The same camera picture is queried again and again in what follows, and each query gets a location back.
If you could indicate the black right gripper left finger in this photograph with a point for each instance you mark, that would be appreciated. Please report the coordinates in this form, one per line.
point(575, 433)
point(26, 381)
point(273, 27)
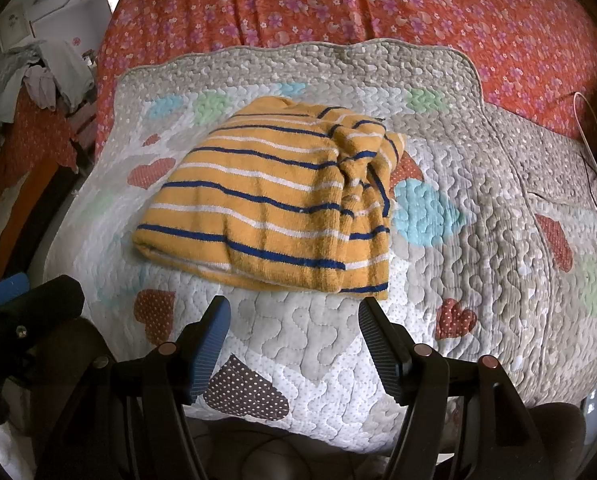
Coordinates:
point(186, 365)

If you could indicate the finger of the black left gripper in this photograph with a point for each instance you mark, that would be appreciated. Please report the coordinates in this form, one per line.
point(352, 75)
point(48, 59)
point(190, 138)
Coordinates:
point(13, 287)

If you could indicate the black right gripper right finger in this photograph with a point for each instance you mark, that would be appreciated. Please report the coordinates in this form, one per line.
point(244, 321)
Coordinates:
point(409, 372)

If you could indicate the yellow striped child sweater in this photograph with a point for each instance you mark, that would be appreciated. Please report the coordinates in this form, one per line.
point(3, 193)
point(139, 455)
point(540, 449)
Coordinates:
point(282, 195)

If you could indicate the pile of grey white clothes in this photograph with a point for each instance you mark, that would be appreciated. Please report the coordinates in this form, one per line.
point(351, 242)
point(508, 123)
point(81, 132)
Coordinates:
point(50, 71)

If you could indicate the orange cloth covered furniture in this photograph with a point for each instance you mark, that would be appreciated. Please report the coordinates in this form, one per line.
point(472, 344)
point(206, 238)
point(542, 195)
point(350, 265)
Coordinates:
point(38, 135)

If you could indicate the quilted heart pattern blanket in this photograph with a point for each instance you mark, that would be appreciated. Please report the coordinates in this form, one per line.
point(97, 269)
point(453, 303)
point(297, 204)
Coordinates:
point(493, 244)

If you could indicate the red floral bed sheet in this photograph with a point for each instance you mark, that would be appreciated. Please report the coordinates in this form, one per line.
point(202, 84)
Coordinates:
point(537, 58)

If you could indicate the framed wall picture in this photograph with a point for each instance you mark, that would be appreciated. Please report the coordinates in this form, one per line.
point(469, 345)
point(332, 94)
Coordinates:
point(15, 27)

